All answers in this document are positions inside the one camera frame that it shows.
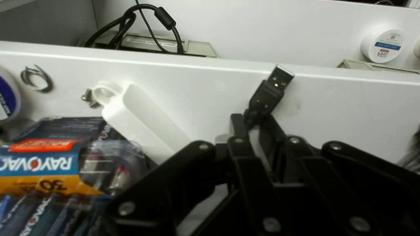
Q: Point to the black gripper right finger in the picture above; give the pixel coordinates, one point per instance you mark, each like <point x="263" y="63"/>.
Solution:
<point x="359" y="193"/>

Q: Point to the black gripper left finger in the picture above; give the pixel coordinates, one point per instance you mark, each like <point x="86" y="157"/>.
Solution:
<point x="158" y="202"/>

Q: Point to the white metal shelf unit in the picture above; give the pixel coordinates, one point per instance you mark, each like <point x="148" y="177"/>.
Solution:
<point x="376" y="112"/>

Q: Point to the Rayovac battery pack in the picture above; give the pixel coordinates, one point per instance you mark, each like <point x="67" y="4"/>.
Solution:
<point x="57" y="176"/>

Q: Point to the white plastic stick device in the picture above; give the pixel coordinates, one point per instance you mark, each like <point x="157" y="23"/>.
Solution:
<point x="137" y="118"/>

